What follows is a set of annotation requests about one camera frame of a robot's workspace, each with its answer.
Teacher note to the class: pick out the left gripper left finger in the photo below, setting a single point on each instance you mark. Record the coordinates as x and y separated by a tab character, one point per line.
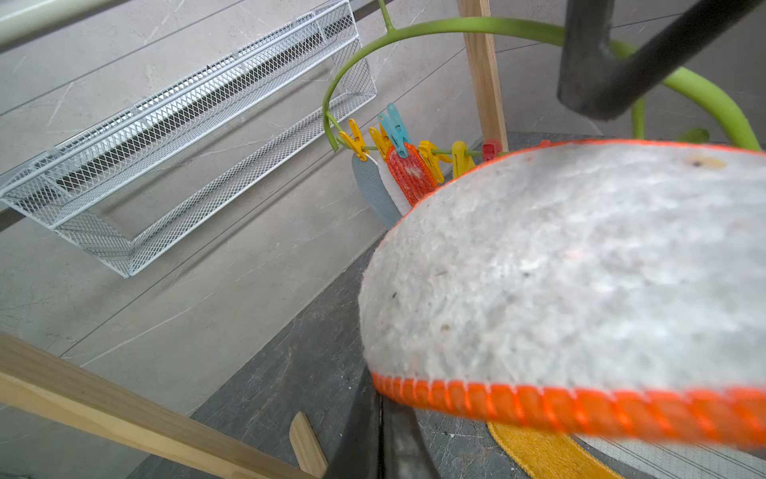
359	452

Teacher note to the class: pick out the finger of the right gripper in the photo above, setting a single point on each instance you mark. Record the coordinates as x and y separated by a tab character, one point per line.
598	82

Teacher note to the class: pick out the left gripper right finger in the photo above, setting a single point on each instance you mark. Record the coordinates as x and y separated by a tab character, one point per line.
404	451

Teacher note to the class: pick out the red clothes peg upper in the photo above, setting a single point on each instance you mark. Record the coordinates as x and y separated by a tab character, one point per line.
491	150

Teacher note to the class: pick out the yellow clothes peg large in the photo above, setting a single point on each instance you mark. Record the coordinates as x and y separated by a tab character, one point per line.
461	160

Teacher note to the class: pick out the wooden clothes rack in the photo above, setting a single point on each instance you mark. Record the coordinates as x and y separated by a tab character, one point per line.
186	324

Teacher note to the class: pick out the yellow clothes peg middle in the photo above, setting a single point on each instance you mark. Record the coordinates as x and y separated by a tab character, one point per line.
433	160

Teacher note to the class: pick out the blue clothes peg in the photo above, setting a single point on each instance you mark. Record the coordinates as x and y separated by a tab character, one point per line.
391	121

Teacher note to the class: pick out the white wire mesh basket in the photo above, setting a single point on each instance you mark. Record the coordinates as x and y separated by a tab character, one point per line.
61	188

